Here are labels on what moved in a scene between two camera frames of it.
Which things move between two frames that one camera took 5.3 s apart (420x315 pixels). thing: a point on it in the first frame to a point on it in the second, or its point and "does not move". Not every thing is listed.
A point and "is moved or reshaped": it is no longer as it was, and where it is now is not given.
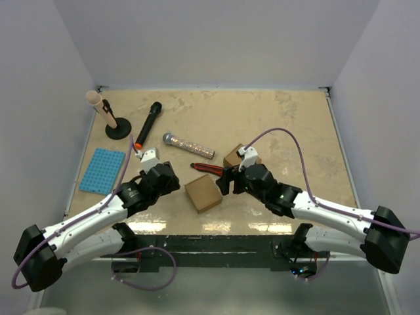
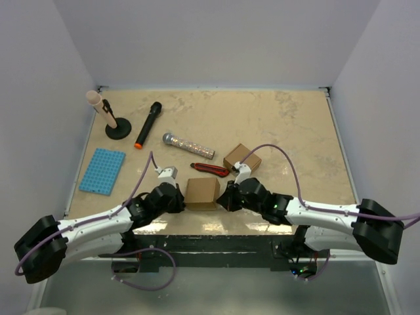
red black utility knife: [215, 170] does not move
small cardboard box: [204, 193] is moved or reshaped
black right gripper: [224, 182] to [227, 201]
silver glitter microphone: [168, 138] does not move
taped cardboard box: [233, 159] does not move
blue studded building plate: [103, 172] does not move
